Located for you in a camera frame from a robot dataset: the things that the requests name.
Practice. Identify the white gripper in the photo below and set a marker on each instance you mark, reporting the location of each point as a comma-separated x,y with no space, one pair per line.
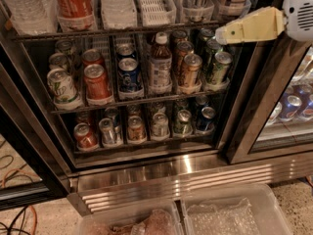
299,15

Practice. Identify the blue label tea bottle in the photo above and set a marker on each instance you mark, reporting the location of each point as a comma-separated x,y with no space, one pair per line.
197,10

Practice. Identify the blue can bottom shelf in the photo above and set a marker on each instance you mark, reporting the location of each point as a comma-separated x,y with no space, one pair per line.
205,119

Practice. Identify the brown tea bottle white cap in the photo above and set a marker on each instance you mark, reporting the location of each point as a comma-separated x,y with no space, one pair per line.
160,63

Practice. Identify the white plastic shelf tray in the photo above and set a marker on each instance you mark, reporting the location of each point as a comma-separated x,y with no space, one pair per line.
157,12

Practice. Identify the green can bottom shelf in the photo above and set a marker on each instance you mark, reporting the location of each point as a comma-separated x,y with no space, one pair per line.
182,124

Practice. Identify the grey can bottom shelf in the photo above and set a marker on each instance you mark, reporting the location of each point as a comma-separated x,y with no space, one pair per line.
160,128

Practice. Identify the orange can bottom shelf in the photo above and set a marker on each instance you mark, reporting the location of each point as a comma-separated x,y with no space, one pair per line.
136,132

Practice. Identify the silver can bottom shelf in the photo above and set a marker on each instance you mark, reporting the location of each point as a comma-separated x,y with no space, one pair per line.
110,135

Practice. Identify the red cola bottle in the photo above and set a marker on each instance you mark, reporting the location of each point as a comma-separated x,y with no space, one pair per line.
76,15

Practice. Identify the red can bottom shelf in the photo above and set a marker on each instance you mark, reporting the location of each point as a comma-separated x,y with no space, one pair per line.
85,137

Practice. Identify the clear water bottle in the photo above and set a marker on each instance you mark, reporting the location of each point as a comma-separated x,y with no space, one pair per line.
33,17

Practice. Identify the front green soda can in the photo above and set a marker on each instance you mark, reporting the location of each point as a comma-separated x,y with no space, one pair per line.
222,61

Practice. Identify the front copper soda can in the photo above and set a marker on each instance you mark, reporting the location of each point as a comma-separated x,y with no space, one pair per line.
189,71

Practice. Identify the blue pepsi can behind glass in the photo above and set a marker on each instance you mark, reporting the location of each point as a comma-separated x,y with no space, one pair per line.
290,105

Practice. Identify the rear blue soda can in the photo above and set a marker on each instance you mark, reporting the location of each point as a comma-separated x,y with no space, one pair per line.
125,51

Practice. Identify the blue soda can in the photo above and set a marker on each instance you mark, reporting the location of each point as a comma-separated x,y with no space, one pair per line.
125,51
130,85

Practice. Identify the front blue soda can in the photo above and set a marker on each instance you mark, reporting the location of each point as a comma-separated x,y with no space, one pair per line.
130,85

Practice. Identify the rear red soda can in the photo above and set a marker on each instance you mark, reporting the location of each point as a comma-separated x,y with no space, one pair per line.
92,57

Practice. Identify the red soda can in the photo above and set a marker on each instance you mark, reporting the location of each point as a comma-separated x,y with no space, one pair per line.
97,85
92,57

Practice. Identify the front red soda can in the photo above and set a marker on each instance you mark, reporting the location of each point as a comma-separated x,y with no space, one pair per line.
97,85

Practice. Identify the right clear plastic bin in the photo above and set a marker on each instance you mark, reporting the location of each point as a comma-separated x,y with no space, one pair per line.
234,210

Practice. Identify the clear plastic bin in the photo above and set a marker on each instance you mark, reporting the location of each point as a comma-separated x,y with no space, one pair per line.
234,210
153,217

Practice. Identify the white green soda can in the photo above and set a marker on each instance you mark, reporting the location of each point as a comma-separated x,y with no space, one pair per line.
66,95

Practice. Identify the left clear plastic bin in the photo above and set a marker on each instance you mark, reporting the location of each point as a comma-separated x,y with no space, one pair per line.
153,217

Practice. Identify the steel fridge door frame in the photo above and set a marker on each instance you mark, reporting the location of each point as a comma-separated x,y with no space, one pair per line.
260,134

